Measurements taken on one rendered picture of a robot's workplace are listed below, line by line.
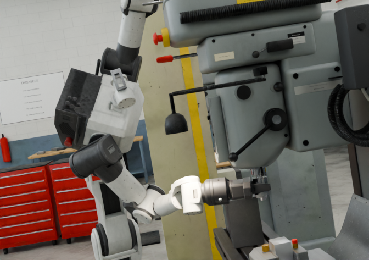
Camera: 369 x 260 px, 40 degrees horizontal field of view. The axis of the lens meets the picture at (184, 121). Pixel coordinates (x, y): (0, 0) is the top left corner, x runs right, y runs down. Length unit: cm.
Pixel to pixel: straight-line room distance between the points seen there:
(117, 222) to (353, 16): 131
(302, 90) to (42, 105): 946
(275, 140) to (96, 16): 938
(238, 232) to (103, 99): 71
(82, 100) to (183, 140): 158
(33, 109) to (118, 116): 902
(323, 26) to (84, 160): 90
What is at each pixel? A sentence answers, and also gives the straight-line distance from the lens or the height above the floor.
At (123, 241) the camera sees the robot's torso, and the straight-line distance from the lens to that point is 220.
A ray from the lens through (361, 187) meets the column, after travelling 188.
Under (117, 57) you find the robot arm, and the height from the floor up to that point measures 175.
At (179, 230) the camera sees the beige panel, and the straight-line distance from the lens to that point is 344.
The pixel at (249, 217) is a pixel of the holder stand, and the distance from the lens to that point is 197.
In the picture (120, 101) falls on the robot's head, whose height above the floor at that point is 158.
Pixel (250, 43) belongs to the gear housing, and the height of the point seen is 169.
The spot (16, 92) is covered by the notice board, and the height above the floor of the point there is 217.
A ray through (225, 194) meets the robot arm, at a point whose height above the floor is 123.
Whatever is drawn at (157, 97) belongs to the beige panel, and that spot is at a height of 159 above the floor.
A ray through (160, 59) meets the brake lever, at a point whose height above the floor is 170.
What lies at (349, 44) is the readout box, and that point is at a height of 163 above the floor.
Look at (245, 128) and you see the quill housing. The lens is 154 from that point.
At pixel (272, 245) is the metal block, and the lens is 156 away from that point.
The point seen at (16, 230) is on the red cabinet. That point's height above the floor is 28.
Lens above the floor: 157
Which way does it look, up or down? 3 degrees down
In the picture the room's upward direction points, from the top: 9 degrees counter-clockwise
